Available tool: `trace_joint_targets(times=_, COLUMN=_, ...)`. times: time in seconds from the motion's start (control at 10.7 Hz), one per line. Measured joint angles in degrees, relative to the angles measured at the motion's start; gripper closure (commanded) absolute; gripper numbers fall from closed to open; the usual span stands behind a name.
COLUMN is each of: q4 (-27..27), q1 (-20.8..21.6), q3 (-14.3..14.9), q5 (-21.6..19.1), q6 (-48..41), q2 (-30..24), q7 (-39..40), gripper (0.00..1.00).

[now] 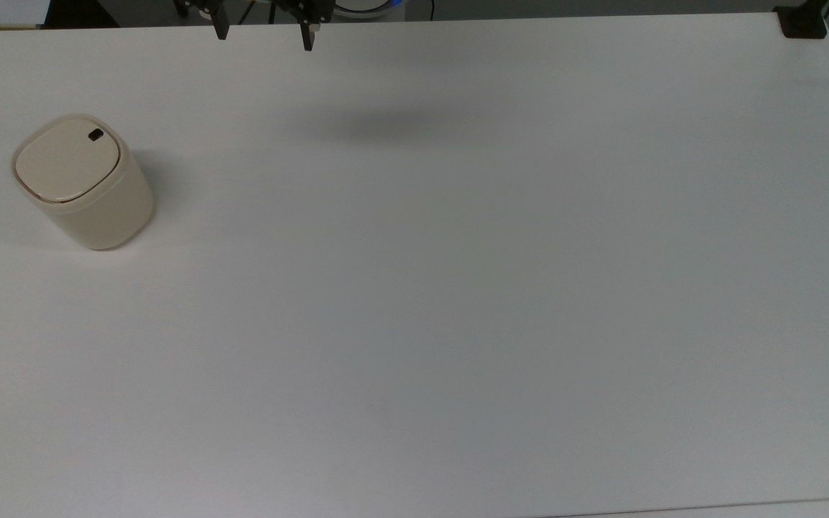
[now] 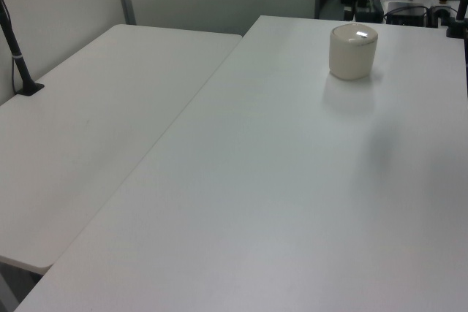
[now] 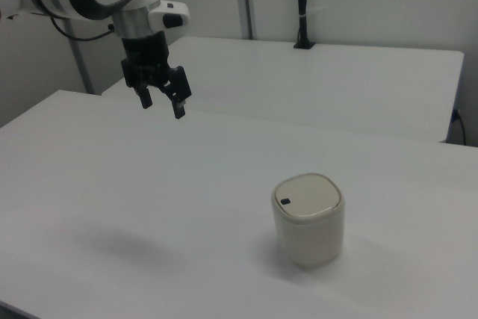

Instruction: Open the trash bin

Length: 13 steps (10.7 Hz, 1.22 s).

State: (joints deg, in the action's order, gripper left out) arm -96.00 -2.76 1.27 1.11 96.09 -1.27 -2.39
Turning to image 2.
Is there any black electronics box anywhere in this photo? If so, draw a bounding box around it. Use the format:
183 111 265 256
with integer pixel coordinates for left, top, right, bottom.
385 2 429 26

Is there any black stand clamp base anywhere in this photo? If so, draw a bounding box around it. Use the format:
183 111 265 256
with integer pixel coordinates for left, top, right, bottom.
16 82 46 96

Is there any white ceramic cup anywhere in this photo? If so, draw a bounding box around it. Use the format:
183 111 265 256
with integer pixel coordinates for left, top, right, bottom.
328 23 379 81

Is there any black camera stand pole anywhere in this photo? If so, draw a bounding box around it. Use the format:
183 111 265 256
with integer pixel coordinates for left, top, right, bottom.
0 0 36 88

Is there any thin black cable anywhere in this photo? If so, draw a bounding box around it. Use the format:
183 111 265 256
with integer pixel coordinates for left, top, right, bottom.
0 0 22 94

